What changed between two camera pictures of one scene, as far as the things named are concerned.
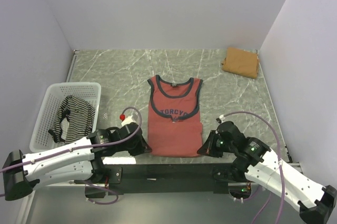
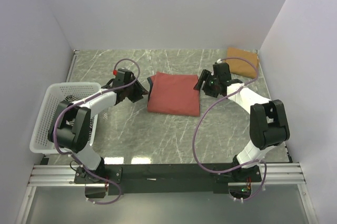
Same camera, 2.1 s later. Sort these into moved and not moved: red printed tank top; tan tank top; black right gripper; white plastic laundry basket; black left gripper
Moved: black right gripper; red printed tank top; black left gripper
Not moved: white plastic laundry basket; tan tank top
